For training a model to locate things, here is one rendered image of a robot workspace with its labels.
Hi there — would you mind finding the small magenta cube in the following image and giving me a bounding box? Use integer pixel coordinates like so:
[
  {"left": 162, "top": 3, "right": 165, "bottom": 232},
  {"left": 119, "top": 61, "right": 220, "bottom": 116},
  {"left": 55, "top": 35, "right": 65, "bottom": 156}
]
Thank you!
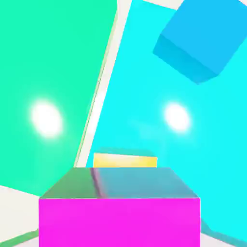
[{"left": 38, "top": 167, "right": 201, "bottom": 247}]

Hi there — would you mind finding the small yellow cube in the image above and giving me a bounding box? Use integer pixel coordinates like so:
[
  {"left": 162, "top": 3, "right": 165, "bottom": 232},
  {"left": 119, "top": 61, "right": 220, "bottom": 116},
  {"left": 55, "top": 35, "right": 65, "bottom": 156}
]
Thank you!
[{"left": 93, "top": 152, "right": 158, "bottom": 168}]

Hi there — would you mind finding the small blue cube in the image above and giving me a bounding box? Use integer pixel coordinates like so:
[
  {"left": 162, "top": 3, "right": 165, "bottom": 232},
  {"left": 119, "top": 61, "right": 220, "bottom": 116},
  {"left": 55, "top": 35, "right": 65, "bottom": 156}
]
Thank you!
[{"left": 152, "top": 0, "right": 247, "bottom": 85}]

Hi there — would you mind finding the large cyan box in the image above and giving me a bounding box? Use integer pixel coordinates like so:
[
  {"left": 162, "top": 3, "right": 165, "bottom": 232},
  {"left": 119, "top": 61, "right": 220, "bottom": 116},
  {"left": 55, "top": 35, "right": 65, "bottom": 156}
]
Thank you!
[{"left": 85, "top": 0, "right": 247, "bottom": 247}]

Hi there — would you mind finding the large green box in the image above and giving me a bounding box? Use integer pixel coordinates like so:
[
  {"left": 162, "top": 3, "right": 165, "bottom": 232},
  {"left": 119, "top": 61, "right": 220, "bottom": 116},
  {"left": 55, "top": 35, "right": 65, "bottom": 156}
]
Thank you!
[{"left": 0, "top": 0, "right": 119, "bottom": 247}]

